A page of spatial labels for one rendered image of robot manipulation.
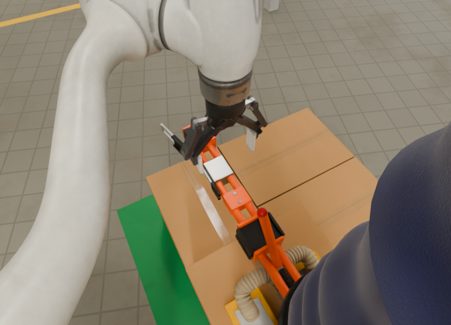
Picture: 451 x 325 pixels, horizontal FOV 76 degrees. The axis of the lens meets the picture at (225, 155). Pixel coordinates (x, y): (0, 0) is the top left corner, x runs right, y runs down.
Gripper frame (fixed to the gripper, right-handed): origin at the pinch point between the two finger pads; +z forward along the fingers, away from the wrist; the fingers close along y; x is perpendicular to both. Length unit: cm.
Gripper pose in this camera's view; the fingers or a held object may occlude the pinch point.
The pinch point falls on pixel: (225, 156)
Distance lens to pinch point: 68.9
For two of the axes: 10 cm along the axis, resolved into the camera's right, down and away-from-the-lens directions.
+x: -4.7, -7.2, 5.1
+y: 8.8, -3.9, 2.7
